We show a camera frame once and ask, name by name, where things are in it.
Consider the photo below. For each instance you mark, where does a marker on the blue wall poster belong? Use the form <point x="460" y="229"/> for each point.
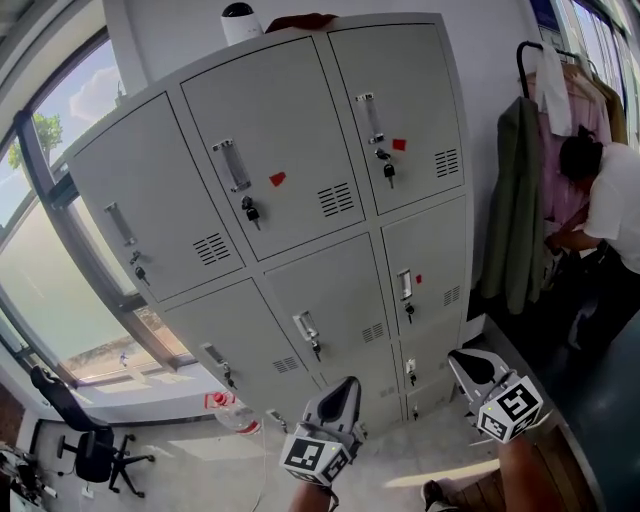
<point x="545" y="15"/>

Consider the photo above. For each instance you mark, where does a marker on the glass entrance front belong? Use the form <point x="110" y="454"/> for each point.
<point x="617" y="50"/>

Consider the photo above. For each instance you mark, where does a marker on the black office chair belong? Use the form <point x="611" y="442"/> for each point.
<point x="92" y="450"/>

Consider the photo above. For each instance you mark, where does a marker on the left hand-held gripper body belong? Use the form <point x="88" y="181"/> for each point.
<point x="305" y="455"/>

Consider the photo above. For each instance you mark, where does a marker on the brown wooden platform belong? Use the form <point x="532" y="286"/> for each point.
<point x="567" y="475"/>

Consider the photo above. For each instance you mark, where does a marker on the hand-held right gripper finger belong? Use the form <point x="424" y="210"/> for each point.
<point x="500" y="367"/>
<point x="467" y="387"/>

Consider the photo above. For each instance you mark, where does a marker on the white floor socket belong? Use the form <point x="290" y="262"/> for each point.
<point x="88" y="493"/>

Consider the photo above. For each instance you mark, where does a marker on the clear water jug red label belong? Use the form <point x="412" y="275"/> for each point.
<point x="240" y="417"/>

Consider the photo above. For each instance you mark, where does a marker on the black wristband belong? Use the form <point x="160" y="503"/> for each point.
<point x="334" y="500"/>

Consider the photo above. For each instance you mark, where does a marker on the white desk with clutter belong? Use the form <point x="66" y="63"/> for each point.
<point x="20" y="475"/>

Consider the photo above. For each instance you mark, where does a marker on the person's black shoe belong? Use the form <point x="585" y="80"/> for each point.
<point x="435" y="495"/>

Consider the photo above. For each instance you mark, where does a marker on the beige hanging garment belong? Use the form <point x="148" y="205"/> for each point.
<point x="612" y="115"/>

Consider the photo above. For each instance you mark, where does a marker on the person's left forearm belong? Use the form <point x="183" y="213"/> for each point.
<point x="310" y="500"/>

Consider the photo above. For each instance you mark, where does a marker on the large black-framed window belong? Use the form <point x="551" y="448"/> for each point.
<point x="50" y="280"/>

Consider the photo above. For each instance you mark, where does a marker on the red cloth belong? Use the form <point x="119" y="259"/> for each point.
<point x="300" y="22"/>

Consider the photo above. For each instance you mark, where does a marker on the white hanging garment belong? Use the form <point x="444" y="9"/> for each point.
<point x="555" y="90"/>

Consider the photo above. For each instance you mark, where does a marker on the grey metal locker cabinet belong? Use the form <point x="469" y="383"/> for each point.
<point x="300" y="125"/>

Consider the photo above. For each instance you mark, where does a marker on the grey metal locker door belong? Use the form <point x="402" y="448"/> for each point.
<point x="430" y="245"/>

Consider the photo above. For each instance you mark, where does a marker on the pink hanging garments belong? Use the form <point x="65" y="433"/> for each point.
<point x="550" y="175"/>

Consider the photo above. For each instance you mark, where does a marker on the green coat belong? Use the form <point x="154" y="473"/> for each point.
<point x="515" y="210"/>

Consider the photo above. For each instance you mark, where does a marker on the white cylinder with black top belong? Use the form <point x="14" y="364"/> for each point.
<point x="241" y="27"/>

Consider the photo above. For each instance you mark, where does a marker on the black clothes rack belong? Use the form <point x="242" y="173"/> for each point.
<point x="520" y="65"/>

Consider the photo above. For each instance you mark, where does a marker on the person's right forearm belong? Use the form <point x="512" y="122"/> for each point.
<point x="520" y="475"/>

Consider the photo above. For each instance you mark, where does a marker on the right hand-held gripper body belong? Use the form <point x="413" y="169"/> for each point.
<point x="515" y="410"/>

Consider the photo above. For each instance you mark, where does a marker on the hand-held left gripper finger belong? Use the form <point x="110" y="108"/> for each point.
<point x="314" y="412"/>
<point x="352" y="405"/>

